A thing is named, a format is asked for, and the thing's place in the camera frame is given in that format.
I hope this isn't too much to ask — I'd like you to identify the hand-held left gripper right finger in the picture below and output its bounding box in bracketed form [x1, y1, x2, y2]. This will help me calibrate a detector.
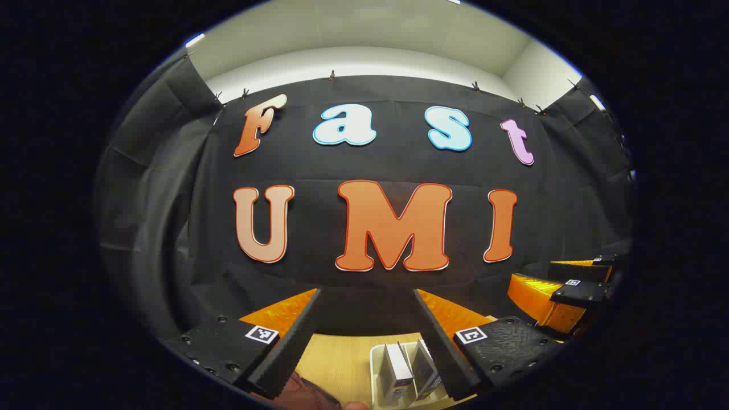
[413, 288, 566, 401]

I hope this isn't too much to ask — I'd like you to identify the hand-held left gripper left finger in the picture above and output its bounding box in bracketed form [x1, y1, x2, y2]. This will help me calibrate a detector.
[164, 288, 322, 399]

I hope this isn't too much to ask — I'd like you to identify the blue cover book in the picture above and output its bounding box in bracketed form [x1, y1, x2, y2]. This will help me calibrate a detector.
[411, 338, 445, 399]

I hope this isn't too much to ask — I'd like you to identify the white portrait cover book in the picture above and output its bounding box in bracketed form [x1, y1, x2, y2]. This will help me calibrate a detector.
[380, 343, 416, 406]

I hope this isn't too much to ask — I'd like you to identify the maroon schoolbag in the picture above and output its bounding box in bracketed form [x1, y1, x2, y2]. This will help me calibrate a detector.
[267, 370, 371, 410]

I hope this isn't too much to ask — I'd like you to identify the white bookshelf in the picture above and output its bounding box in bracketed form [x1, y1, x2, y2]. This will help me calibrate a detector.
[369, 339, 452, 408]

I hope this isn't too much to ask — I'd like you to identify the black backdrop cloth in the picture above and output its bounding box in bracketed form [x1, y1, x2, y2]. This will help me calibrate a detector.
[97, 51, 634, 365]

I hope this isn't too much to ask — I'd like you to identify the row of small cloth clips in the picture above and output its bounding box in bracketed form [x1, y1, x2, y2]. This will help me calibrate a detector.
[181, 51, 581, 114]

